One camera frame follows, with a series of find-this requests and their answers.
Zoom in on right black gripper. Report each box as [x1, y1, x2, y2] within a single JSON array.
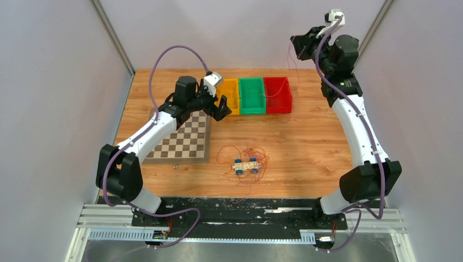
[[292, 26, 336, 76]]

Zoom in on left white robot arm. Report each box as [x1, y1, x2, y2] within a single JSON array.
[[96, 72, 232, 226]]

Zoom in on green plastic bin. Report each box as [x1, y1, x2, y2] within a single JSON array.
[[239, 78, 266, 115]]

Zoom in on wooden toy car blue wheels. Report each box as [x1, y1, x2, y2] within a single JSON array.
[[232, 158, 261, 175]]

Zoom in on slotted grey cable duct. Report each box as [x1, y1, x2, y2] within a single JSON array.
[[88, 228, 316, 245]]

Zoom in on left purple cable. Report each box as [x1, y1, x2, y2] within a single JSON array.
[[102, 45, 211, 249]]

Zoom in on red plastic bin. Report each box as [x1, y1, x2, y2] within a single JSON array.
[[263, 76, 293, 114]]

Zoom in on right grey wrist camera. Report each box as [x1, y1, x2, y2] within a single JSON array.
[[316, 9, 346, 38]]

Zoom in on wooden chessboard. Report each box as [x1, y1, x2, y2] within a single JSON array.
[[144, 111, 210, 164]]

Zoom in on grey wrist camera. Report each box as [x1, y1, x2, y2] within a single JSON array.
[[203, 72, 223, 97], [316, 9, 346, 38]]

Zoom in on yellow plastic bin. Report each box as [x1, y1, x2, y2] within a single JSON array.
[[217, 79, 240, 116]]

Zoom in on yellow thin cable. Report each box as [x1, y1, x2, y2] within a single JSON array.
[[218, 83, 240, 109]]

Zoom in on left aluminium frame post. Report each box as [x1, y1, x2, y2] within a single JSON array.
[[89, 0, 135, 78]]

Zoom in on right aluminium frame post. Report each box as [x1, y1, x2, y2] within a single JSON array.
[[355, 0, 396, 66]]

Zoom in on orange thin cable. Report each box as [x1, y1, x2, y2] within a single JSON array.
[[216, 144, 269, 182]]

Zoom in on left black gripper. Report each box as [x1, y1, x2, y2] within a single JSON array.
[[187, 79, 232, 121]]

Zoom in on aluminium frame post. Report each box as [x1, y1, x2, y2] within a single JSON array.
[[355, 0, 396, 66], [89, 0, 135, 78]]

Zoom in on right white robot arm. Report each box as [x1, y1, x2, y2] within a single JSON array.
[[290, 26, 402, 228]]

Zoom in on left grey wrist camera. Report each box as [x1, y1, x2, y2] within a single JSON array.
[[203, 72, 223, 97]]

